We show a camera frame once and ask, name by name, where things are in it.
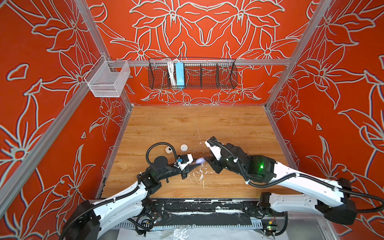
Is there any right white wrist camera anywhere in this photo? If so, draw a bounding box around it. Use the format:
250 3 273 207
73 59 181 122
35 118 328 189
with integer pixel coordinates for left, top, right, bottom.
205 137 222 161

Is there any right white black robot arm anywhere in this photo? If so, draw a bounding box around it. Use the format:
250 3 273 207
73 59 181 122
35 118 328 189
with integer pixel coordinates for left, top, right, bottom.
206 140 384 225

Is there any white round charging case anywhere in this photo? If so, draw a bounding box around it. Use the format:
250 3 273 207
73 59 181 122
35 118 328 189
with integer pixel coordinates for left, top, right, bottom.
180 144 188 152

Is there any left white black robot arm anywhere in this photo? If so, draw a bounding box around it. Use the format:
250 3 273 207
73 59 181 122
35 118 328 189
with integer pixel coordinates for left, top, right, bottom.
59 142 199 240

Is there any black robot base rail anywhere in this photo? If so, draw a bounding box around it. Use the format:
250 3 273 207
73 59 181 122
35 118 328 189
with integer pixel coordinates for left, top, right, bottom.
134 199 288 232

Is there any purple round charging case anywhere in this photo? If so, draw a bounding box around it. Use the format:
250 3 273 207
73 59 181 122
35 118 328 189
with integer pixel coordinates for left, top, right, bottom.
196 158 206 164

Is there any light blue power strip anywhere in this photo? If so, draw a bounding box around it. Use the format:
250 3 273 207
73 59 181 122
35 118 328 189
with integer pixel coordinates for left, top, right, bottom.
175 62 185 89

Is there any black wire wall basket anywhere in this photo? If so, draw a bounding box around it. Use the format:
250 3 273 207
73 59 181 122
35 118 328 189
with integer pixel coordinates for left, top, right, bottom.
148 57 238 90

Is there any clear plastic wall bin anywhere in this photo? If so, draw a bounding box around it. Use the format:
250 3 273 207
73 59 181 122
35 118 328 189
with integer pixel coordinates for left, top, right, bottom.
85 56 131 98

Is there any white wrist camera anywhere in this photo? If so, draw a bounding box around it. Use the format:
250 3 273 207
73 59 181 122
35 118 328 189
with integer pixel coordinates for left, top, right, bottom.
176 154 194 171
205 137 222 161

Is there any white coiled cable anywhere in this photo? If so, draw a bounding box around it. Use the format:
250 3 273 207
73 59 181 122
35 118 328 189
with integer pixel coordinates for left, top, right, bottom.
166 59 178 87

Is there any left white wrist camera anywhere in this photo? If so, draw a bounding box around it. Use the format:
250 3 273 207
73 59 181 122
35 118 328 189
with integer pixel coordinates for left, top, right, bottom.
176 154 194 171

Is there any cream earbud charging case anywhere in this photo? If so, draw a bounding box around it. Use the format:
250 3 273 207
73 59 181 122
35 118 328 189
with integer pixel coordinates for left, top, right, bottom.
165 147 173 154

